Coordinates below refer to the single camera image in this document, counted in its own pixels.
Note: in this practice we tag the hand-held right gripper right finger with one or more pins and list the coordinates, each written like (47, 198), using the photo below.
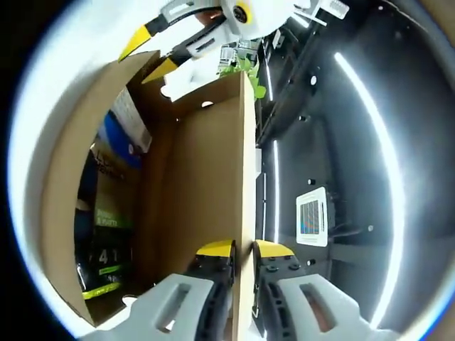
(270, 302)

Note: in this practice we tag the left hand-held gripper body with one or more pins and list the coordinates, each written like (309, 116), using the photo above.
(263, 17)

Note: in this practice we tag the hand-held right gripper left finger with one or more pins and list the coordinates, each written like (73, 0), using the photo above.
(213, 302)

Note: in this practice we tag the blue and white pack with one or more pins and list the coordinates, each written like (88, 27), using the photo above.
(119, 142)

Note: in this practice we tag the brown cardboard shoe box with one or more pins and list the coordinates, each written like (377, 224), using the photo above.
(199, 160)

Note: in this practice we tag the silver green pouch soft item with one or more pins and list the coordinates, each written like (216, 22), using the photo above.
(106, 220)

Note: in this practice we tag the green plant in white pot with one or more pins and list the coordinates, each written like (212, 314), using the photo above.
(257, 89)

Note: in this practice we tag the ceiling air conditioner vent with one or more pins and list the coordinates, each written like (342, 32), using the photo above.
(312, 216)

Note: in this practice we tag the long curved ceiling light strip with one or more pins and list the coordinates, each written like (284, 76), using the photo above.
(276, 184)

